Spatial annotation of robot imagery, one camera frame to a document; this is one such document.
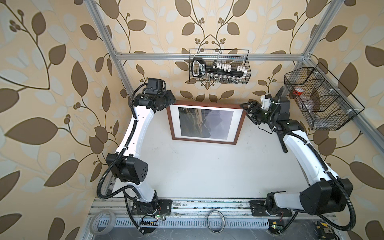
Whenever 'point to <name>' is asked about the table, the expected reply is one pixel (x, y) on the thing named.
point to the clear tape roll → (94, 220)
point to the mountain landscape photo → (214, 124)
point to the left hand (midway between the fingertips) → (174, 97)
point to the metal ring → (208, 218)
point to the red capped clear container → (298, 91)
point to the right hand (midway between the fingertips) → (242, 109)
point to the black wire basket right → (324, 103)
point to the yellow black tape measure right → (324, 231)
